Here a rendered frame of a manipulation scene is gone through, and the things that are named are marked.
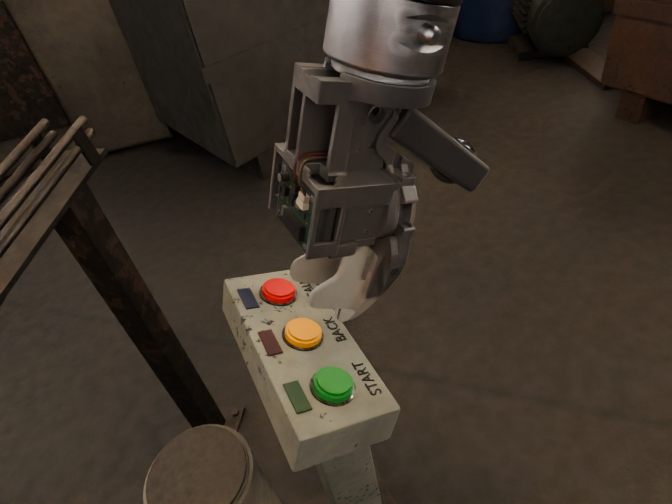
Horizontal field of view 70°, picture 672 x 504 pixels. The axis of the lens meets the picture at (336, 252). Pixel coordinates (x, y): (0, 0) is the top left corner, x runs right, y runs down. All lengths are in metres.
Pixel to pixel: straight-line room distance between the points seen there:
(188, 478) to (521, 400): 0.80
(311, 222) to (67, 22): 2.04
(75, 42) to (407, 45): 2.08
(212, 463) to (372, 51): 0.45
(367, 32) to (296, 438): 0.33
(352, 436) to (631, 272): 1.15
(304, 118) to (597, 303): 1.19
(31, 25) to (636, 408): 2.30
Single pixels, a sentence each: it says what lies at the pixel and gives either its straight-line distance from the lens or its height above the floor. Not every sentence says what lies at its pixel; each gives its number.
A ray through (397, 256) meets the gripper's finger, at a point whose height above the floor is 0.78.
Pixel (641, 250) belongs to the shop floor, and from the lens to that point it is 1.59.
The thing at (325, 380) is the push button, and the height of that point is 0.61.
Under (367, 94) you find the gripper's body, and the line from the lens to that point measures 0.29.
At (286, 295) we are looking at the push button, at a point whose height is 0.61.
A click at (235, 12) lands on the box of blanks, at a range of 1.72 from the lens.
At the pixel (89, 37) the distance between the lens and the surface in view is 2.29.
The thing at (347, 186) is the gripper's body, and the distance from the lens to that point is 0.30.
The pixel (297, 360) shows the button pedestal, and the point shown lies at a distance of 0.51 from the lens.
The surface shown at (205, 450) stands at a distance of 0.59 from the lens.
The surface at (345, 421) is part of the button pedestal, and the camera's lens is 0.47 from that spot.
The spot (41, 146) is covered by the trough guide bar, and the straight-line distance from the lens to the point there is 0.80.
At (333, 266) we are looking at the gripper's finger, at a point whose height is 0.74.
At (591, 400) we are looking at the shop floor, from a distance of 1.23.
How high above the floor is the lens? 1.01
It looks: 42 degrees down
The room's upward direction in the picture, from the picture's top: 11 degrees counter-clockwise
